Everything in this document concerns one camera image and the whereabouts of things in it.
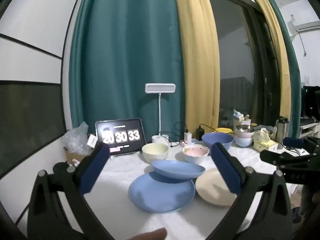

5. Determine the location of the clear plastic bag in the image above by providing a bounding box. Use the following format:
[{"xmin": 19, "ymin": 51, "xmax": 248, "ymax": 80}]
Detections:
[{"xmin": 61, "ymin": 121, "xmax": 94, "ymax": 155}]

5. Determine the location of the yellow curtain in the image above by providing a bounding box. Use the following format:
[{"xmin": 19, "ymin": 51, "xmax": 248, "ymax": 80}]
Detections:
[
  {"xmin": 246, "ymin": 0, "xmax": 292, "ymax": 120},
  {"xmin": 172, "ymin": 0, "xmax": 222, "ymax": 133}
]

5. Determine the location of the cardboard box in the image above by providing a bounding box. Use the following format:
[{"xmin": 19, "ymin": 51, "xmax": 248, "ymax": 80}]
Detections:
[{"xmin": 64, "ymin": 146, "xmax": 90, "ymax": 167}]

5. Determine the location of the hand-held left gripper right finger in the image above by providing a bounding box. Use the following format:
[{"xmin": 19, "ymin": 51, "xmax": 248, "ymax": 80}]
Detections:
[{"xmin": 211, "ymin": 142, "xmax": 294, "ymax": 240}]

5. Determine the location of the light blue bowl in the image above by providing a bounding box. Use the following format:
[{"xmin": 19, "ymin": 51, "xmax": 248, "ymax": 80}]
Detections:
[{"xmin": 234, "ymin": 135, "xmax": 254, "ymax": 147}]

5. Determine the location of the large blue bowl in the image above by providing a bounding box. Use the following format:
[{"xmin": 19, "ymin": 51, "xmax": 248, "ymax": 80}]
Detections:
[{"xmin": 201, "ymin": 132, "xmax": 234, "ymax": 153}]

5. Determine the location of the white desk lamp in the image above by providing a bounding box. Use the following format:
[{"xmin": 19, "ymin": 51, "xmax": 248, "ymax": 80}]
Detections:
[{"xmin": 145, "ymin": 83, "xmax": 176, "ymax": 145}]

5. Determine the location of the black monitor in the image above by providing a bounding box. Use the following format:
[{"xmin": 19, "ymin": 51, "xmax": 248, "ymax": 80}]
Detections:
[{"xmin": 302, "ymin": 86, "xmax": 320, "ymax": 119}]

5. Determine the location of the steel thermos bottle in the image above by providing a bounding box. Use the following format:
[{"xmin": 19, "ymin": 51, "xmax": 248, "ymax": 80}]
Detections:
[{"xmin": 275, "ymin": 116, "xmax": 290, "ymax": 145}]

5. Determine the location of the yellow tissue pack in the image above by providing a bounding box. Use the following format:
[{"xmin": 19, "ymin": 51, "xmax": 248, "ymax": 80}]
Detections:
[{"xmin": 254, "ymin": 140, "xmax": 278, "ymax": 153}]

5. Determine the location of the pink steel-lined bowl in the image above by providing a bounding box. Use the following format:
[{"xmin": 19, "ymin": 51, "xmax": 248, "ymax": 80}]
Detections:
[{"xmin": 235, "ymin": 124, "xmax": 255, "ymax": 138}]

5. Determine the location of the blue plate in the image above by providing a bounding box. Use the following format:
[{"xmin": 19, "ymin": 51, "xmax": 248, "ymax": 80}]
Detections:
[
  {"xmin": 128, "ymin": 172, "xmax": 196, "ymax": 214},
  {"xmin": 151, "ymin": 160, "xmax": 206, "ymax": 180}
]

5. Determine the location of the tablet showing clock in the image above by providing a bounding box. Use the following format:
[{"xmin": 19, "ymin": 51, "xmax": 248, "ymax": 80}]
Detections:
[{"xmin": 95, "ymin": 118, "xmax": 147, "ymax": 155}]

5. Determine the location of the white air conditioner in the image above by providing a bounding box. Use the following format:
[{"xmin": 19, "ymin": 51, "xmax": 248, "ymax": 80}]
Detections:
[{"xmin": 290, "ymin": 15, "xmax": 320, "ymax": 33}]

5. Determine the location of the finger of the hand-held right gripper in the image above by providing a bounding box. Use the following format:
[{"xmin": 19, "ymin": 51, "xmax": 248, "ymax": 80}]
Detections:
[
  {"xmin": 283, "ymin": 136, "xmax": 320, "ymax": 153},
  {"xmin": 259, "ymin": 149, "xmax": 314, "ymax": 167}
]

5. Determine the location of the cream bowl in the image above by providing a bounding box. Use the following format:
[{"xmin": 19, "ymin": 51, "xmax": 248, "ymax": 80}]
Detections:
[{"xmin": 142, "ymin": 143, "xmax": 170, "ymax": 164}]

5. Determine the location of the pink patterned bowl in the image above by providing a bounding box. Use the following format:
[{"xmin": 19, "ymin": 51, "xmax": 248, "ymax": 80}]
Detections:
[{"xmin": 182, "ymin": 145, "xmax": 210, "ymax": 165}]

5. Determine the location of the person's left hand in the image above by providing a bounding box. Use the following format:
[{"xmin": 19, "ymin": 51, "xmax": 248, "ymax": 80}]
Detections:
[{"xmin": 130, "ymin": 227, "xmax": 167, "ymax": 240}]

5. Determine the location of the white textured tablecloth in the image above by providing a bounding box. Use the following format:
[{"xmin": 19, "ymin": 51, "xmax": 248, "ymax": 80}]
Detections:
[{"xmin": 82, "ymin": 140, "xmax": 300, "ymax": 240}]

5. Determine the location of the cream plate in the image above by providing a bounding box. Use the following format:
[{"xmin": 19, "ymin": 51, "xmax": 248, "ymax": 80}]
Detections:
[{"xmin": 195, "ymin": 168, "xmax": 238, "ymax": 207}]

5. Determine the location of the teal curtain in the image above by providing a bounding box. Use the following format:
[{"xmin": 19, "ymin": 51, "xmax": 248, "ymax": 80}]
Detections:
[
  {"xmin": 262, "ymin": 0, "xmax": 302, "ymax": 134},
  {"xmin": 69, "ymin": 0, "xmax": 187, "ymax": 143}
]

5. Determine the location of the black looped cable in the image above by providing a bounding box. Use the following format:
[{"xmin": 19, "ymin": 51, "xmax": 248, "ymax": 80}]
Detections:
[{"xmin": 172, "ymin": 122, "xmax": 186, "ymax": 140}]

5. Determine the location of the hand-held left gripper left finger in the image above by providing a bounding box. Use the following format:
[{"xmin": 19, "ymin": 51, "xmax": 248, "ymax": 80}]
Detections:
[{"xmin": 27, "ymin": 143, "xmax": 110, "ymax": 240}]

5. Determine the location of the glass sliding door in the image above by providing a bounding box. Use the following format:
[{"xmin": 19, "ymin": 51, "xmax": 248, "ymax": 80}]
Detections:
[{"xmin": 204, "ymin": 0, "xmax": 280, "ymax": 130}]

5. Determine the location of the white shelf unit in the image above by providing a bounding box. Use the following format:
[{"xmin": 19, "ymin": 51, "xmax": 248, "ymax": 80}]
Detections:
[{"xmin": 299, "ymin": 122, "xmax": 320, "ymax": 138}]

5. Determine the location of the crumpled yellow tissue packet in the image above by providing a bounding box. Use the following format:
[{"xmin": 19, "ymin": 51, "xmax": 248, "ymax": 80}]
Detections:
[{"xmin": 254, "ymin": 127, "xmax": 272, "ymax": 143}]

